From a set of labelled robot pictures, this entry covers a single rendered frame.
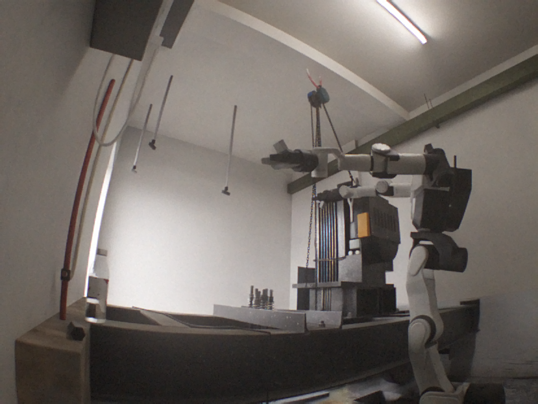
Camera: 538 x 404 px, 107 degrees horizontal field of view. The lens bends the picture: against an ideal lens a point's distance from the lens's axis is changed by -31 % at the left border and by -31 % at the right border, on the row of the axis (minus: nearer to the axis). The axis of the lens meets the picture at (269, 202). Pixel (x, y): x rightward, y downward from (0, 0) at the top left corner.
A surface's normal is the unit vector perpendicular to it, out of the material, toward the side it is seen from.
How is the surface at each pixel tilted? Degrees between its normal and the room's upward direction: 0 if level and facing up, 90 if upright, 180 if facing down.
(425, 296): 90
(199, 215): 90
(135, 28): 180
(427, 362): 90
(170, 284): 90
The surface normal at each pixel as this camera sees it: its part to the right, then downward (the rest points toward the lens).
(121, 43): -0.04, 0.94
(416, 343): -0.80, -0.23
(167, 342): 0.53, -0.26
